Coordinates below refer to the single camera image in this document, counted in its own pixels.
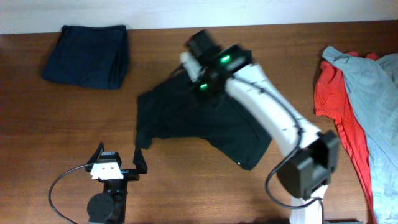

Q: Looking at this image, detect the dark green t-shirt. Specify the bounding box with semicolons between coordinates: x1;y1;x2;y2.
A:
136;72;272;170

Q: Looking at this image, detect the red t-shirt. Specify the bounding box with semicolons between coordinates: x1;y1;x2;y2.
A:
313;60;377;223

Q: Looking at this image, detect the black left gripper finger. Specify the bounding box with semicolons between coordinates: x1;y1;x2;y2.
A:
85;142;104;170
133;137;148;174

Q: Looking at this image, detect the folded navy blue garment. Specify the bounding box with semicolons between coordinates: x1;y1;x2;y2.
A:
42;25;129;90

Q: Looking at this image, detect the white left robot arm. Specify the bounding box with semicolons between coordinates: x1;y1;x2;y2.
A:
85;142;147;224

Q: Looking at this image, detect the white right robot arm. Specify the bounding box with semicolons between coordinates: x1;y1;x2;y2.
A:
180;30;340;223

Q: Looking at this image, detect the light blue grey t-shirt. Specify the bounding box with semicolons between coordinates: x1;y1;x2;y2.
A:
322;46;397;223

